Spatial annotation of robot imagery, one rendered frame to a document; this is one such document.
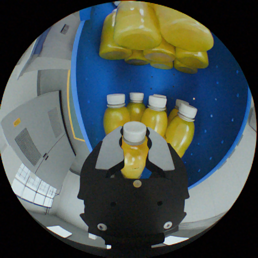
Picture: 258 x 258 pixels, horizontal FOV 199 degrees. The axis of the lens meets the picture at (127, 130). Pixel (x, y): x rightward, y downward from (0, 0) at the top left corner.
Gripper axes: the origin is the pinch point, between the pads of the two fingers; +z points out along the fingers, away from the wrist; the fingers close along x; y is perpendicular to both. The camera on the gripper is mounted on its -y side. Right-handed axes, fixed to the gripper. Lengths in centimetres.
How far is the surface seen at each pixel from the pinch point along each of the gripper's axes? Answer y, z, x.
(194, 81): -11.6, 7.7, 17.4
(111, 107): -2.2, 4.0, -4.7
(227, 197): 152, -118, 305
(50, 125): 37, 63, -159
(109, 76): -9.5, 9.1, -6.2
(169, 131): 1.0, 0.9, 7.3
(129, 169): 8.2, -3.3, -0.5
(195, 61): -14.3, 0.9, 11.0
